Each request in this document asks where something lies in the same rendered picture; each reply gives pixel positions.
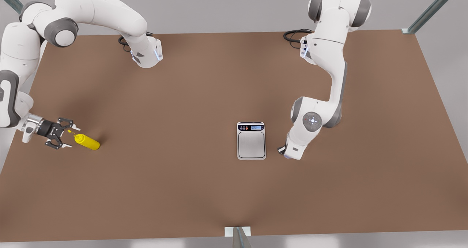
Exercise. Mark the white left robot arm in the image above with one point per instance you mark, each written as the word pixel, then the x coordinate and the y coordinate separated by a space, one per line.
pixel 331 39

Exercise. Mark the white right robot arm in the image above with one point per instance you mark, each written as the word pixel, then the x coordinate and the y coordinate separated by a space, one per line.
pixel 102 16

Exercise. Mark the yellow sauce bottle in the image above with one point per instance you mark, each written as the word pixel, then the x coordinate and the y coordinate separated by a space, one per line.
pixel 87 141

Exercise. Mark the silver digital kitchen scale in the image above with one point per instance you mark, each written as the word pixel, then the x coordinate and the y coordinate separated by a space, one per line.
pixel 251 142

